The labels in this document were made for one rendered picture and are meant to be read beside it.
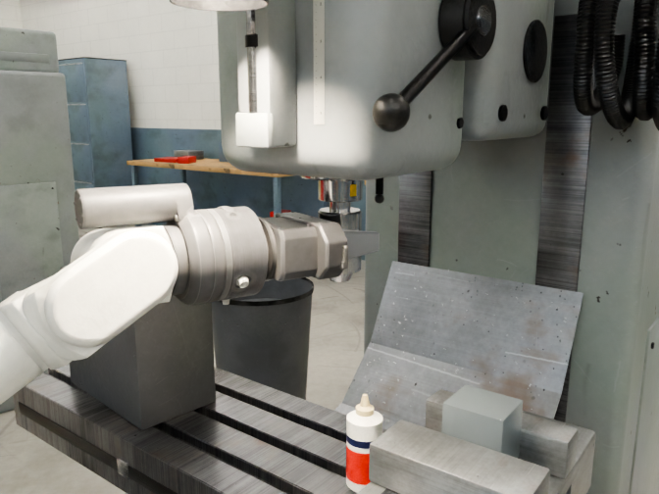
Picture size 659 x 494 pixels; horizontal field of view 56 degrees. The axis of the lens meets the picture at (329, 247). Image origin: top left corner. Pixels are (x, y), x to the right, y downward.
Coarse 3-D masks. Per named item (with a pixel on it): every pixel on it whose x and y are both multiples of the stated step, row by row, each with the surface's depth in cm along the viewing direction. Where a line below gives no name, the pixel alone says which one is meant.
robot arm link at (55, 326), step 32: (96, 256) 47; (128, 256) 49; (160, 256) 50; (32, 288) 47; (64, 288) 46; (96, 288) 47; (128, 288) 49; (160, 288) 50; (0, 320) 47; (32, 320) 46; (64, 320) 46; (96, 320) 47; (128, 320) 49; (32, 352) 47; (64, 352) 47
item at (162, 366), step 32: (160, 320) 80; (192, 320) 84; (96, 352) 87; (128, 352) 80; (160, 352) 81; (192, 352) 85; (96, 384) 89; (128, 384) 81; (160, 384) 82; (192, 384) 86; (128, 416) 83; (160, 416) 83
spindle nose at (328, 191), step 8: (320, 184) 64; (328, 184) 63; (336, 184) 63; (344, 184) 63; (360, 184) 64; (320, 192) 64; (328, 192) 63; (336, 192) 63; (344, 192) 63; (360, 192) 64; (320, 200) 64; (328, 200) 63; (336, 200) 63; (344, 200) 63; (352, 200) 63
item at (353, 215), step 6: (324, 210) 65; (354, 210) 65; (360, 210) 66; (318, 216) 65; (324, 216) 64; (330, 216) 64; (336, 216) 63; (342, 216) 63; (348, 216) 64; (354, 216) 64; (360, 216) 65
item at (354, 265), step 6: (342, 222) 64; (348, 222) 64; (354, 222) 64; (360, 222) 65; (342, 228) 64; (348, 228) 64; (354, 228) 64; (360, 228) 65; (354, 258) 65; (360, 258) 66; (348, 264) 65; (354, 264) 65; (360, 264) 66; (348, 270) 65; (354, 270) 65
